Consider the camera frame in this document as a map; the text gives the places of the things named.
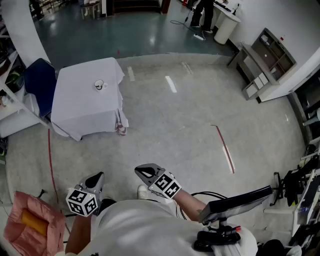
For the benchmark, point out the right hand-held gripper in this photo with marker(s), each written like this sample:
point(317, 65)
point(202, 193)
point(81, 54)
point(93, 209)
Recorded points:
point(165, 186)

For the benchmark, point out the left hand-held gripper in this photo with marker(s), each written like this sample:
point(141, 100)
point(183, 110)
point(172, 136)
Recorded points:
point(81, 202)

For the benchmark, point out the white cup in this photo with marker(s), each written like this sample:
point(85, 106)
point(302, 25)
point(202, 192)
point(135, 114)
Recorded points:
point(105, 86)

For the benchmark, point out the person's left forearm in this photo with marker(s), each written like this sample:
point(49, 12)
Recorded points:
point(78, 232)

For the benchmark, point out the person's right forearm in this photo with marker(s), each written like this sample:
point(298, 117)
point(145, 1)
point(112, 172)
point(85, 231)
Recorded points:
point(190, 205)

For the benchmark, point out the person's white right shoe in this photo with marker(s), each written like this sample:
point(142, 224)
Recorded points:
point(142, 192)

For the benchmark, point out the person's black trousers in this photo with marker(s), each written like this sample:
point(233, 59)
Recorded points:
point(107, 203)

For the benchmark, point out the red white striped cloth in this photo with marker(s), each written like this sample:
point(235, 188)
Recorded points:
point(121, 127)

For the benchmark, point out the person's white shirt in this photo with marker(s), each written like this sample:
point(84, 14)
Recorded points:
point(145, 230)

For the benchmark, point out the pink cushioned chair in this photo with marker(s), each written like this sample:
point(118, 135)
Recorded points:
point(53, 225)

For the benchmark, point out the orange pillow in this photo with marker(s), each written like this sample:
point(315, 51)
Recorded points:
point(35, 222)

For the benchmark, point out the table with white cloth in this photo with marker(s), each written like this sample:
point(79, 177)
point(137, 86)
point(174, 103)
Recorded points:
point(85, 107)

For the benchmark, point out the black flat panel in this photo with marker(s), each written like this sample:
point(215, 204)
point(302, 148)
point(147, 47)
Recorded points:
point(237, 202)

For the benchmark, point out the black and green bag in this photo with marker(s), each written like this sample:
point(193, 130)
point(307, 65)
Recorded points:
point(2, 150)

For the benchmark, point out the white metal shelf rack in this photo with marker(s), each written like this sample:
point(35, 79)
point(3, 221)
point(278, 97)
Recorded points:
point(15, 117)

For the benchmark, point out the blue chair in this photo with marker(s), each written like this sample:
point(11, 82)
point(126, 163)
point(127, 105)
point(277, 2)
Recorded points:
point(41, 82)

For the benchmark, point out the white power strip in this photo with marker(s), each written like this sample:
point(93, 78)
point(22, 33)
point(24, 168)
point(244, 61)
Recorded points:
point(199, 36)

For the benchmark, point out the black equipment stands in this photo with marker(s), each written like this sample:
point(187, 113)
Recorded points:
point(295, 182)

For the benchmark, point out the grey shelf cabinet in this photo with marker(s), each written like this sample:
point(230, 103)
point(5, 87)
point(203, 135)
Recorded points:
point(262, 65)

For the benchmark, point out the dark wooden staircase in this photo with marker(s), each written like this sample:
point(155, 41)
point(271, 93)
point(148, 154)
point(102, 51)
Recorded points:
point(136, 6)

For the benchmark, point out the small grey table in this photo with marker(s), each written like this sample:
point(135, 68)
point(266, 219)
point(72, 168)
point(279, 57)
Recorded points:
point(90, 7)

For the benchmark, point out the black panel mount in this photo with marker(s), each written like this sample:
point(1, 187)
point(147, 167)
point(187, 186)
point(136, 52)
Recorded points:
point(217, 236)

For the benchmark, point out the white round pedestal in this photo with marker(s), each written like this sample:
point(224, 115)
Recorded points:
point(225, 27)

